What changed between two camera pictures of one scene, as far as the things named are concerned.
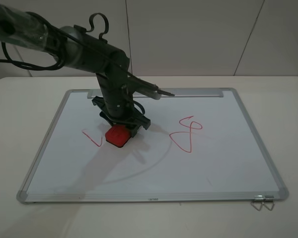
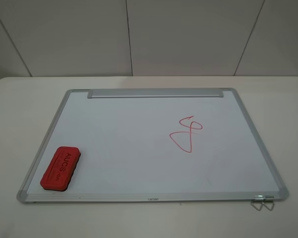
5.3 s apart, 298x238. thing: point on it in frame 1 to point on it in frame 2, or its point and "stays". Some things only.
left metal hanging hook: (259, 198) stays
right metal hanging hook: (269, 199) stays
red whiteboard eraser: (118, 135) to (58, 174)
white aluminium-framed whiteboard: (205, 149) stays
